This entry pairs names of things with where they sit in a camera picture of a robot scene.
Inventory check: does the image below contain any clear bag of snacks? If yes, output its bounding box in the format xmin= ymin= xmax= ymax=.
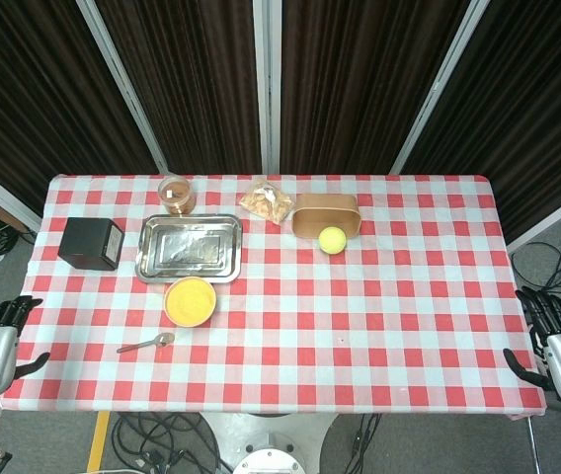
xmin=238 ymin=178 xmax=295 ymax=226

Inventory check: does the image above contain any clear plastic snack jar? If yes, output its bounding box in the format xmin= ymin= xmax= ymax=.
xmin=157 ymin=175 xmax=198 ymax=217

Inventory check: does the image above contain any yellow tennis ball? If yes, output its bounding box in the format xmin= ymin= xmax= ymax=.
xmin=317 ymin=225 xmax=348 ymax=256

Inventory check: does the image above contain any yellow floor tape strip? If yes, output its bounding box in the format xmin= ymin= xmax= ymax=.
xmin=86 ymin=410 xmax=113 ymax=473

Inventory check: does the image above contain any rectangular stainless steel tray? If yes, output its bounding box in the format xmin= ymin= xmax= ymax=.
xmin=134 ymin=213 xmax=244 ymax=285

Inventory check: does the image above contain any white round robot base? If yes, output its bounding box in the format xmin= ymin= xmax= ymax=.
xmin=200 ymin=412 xmax=336 ymax=474

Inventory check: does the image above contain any red white checkered tablecloth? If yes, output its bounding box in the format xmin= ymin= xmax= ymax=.
xmin=1 ymin=172 xmax=548 ymax=421

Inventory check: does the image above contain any black cube box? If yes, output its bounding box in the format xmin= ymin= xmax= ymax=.
xmin=57 ymin=216 xmax=125 ymax=272

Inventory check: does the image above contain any silver metal spoon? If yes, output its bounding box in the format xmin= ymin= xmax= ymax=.
xmin=116 ymin=332 xmax=177 ymax=355

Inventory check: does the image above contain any brown paper food container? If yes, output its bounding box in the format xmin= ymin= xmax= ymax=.
xmin=290 ymin=193 xmax=362 ymax=240

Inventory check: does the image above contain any orange bowl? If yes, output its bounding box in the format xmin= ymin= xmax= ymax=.
xmin=163 ymin=276 xmax=219 ymax=329

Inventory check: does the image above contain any dark brown curtain panel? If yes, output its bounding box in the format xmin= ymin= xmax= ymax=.
xmin=0 ymin=0 xmax=159 ymax=216
xmin=280 ymin=0 xmax=472 ymax=175
xmin=401 ymin=0 xmax=561 ymax=243
xmin=96 ymin=0 xmax=263 ymax=175

